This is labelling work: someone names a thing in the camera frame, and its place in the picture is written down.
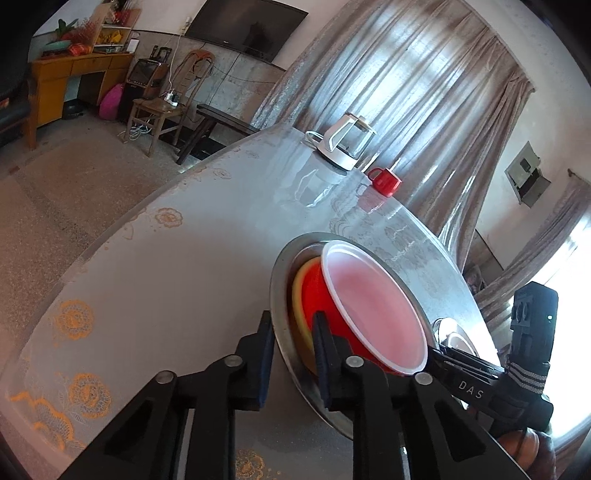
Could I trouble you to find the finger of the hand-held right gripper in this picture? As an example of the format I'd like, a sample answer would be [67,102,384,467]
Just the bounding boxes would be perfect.
[427,355,505,409]
[434,345,505,376]

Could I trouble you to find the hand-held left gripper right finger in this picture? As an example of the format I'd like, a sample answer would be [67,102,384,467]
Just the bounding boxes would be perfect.
[311,312,532,480]

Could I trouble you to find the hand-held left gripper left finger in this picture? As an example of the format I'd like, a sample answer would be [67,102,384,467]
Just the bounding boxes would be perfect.
[60,310,276,480]

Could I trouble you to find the white plate blue red print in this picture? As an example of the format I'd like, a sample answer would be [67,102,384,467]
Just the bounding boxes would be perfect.
[434,318,481,358]

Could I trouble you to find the yellow plastic bowl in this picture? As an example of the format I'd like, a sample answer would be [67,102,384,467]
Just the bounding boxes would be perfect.
[291,257,324,377]

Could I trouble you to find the stainless steel bowl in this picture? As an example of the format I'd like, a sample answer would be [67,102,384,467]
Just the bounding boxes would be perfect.
[270,232,439,441]

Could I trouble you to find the red plastic bowl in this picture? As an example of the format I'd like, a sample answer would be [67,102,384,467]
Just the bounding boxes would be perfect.
[300,240,429,378]

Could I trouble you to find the person's right hand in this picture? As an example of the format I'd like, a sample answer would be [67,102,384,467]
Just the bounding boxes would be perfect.
[503,361,551,394]

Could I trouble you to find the patterned cushion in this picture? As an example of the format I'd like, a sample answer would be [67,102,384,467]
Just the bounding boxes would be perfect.
[464,265,485,296]

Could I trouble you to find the narrow grey sheer curtain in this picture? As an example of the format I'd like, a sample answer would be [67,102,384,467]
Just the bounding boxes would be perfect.
[475,178,591,333]

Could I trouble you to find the red mug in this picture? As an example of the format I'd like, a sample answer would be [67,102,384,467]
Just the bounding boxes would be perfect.
[367,167,402,197]

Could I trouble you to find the white glass electric kettle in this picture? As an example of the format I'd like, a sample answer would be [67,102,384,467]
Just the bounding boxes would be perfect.
[305,112,377,171]

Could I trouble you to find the dark wooden bench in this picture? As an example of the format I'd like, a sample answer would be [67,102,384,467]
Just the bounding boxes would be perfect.
[177,104,259,164]

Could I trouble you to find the wide grey sheer curtain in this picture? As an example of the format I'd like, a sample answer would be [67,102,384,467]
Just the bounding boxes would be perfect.
[249,0,536,278]

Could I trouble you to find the brown wooden chair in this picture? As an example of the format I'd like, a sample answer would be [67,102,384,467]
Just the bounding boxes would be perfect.
[124,50,215,146]

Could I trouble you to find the pink bag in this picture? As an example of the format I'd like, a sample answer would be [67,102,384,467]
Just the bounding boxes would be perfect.
[98,84,124,121]

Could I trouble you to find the black speaker box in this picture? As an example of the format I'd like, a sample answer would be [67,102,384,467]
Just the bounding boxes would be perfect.
[121,58,163,123]

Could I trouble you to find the black flat television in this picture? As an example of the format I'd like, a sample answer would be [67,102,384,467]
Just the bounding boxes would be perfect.
[185,0,309,63]

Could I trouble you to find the yellow wooden cabinet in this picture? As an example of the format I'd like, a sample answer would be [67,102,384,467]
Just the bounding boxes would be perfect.
[25,51,134,148]

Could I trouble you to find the wooden shelf with ornaments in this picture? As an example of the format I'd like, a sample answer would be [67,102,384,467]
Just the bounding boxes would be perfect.
[92,0,141,54]

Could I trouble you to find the grey wall electrical panel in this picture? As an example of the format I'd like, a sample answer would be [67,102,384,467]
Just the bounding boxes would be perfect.
[504,141,551,207]

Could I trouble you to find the white cables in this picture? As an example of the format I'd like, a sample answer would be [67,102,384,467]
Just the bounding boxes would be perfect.
[117,124,153,141]

